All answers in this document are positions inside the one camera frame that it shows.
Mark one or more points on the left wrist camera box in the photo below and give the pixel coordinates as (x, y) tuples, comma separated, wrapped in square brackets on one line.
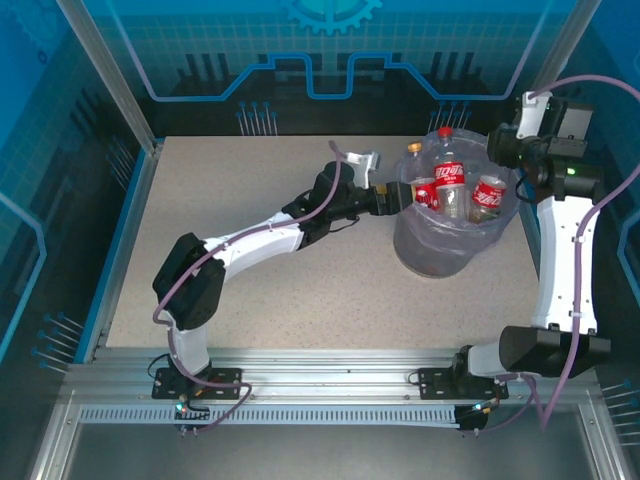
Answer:
[(365, 165)]

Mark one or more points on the aluminium mounting rail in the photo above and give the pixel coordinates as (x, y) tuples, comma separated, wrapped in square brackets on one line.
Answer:
[(325, 375)]

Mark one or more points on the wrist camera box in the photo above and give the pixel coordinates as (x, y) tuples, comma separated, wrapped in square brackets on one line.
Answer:
[(530, 112), (365, 165)]

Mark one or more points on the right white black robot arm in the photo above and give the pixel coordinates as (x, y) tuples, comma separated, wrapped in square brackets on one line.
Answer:
[(560, 270)]

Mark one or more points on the aluminium frame post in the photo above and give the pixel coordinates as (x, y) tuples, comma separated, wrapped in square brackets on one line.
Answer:
[(112, 75), (561, 50)]

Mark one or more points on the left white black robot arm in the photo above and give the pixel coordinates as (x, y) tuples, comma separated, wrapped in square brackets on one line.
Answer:
[(260, 240)]

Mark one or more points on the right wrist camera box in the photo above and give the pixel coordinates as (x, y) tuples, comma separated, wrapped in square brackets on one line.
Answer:
[(530, 112)]

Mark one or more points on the black connector block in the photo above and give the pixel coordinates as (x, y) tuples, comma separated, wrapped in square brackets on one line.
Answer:
[(192, 412), (475, 417)]

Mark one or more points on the aluminium frame bar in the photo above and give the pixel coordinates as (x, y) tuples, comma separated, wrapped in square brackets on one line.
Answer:
[(50, 445), (600, 445)]

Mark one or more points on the grey plastic waste bin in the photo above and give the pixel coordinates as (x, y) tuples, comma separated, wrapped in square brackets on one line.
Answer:
[(430, 250)]

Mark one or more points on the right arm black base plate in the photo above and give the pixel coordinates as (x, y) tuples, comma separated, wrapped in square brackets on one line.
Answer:
[(435, 385)]

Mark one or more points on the red label bottle yellow cap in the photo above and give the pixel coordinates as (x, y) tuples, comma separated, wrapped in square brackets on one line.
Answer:
[(425, 194)]

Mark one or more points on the blue aluminium table side rail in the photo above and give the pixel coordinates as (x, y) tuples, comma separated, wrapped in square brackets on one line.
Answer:
[(122, 240)]

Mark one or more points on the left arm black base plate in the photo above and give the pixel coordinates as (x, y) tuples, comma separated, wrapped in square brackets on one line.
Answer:
[(225, 380)]

